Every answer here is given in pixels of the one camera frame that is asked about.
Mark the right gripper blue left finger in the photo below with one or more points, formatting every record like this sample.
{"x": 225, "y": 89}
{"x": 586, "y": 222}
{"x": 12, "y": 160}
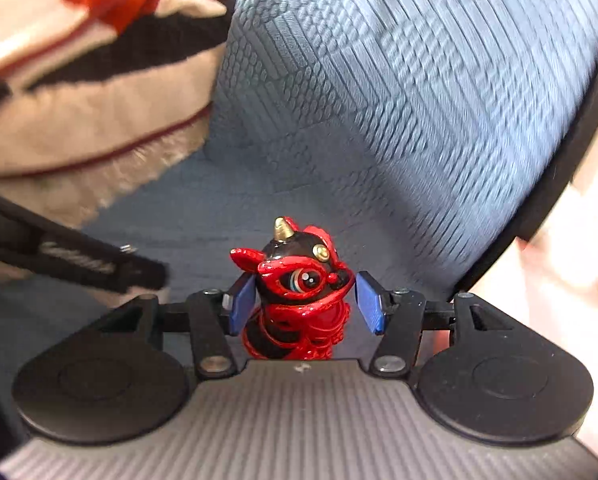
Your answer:
{"x": 238, "y": 303}

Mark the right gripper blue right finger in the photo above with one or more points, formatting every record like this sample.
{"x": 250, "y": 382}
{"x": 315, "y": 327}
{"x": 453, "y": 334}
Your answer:
{"x": 373, "y": 301}

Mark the red black lion dance figurine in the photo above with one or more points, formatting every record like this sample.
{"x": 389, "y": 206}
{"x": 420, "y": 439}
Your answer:
{"x": 302, "y": 284}

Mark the striped red white black blanket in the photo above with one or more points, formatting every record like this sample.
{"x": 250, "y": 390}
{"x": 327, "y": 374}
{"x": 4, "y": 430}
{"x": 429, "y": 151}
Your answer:
{"x": 99, "y": 97}

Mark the blue textured sofa cover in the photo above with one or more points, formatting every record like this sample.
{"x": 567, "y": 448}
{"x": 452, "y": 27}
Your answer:
{"x": 412, "y": 130}

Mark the pink cardboard box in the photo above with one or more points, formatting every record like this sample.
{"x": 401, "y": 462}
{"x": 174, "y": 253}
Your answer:
{"x": 550, "y": 283}

